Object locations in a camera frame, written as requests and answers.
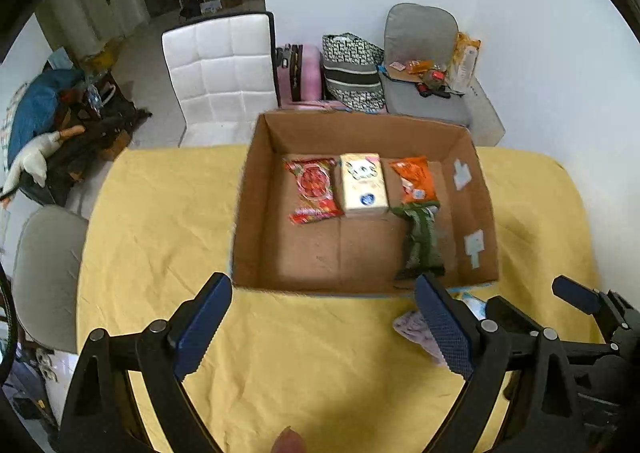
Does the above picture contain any red snack packet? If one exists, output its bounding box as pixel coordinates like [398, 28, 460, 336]
[284, 158, 343, 225]

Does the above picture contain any large cardboard box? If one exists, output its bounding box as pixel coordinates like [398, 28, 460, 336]
[231, 111, 498, 295]

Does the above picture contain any pink suitcase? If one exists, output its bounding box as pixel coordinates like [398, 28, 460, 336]
[276, 44, 323, 109]

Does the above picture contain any orange white package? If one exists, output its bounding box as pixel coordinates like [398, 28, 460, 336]
[446, 32, 482, 95]

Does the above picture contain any yellow tablecloth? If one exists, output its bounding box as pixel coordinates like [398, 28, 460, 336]
[77, 146, 600, 452]

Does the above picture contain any orange snack packet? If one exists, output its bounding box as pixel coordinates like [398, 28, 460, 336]
[390, 156, 438, 204]

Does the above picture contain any white padded chair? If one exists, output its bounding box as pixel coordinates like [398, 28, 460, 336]
[162, 11, 280, 147]

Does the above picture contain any white goose plush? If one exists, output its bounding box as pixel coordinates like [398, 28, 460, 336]
[1, 125, 86, 207]

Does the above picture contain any patterned tote bag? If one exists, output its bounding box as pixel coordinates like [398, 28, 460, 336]
[321, 33, 386, 114]

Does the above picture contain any grey cushioned chair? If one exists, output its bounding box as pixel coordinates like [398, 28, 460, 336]
[378, 2, 472, 128]

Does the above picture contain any green snack packet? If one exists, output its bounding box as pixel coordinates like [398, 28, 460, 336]
[392, 201, 446, 282]

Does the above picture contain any blue white snack bar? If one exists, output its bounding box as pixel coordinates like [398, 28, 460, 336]
[458, 293, 486, 321]

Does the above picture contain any flat cardboard sheet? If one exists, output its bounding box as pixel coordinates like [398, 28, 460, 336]
[463, 77, 506, 147]

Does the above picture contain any lilac soft cloth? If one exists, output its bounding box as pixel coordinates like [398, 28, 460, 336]
[393, 311, 446, 365]

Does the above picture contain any grey round chair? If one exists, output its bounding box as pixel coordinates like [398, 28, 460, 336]
[12, 205, 88, 353]

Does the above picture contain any beige tissue pack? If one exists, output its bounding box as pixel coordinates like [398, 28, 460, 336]
[340, 153, 390, 217]

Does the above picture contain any blue bean bag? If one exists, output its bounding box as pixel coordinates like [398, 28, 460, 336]
[1, 69, 84, 173]

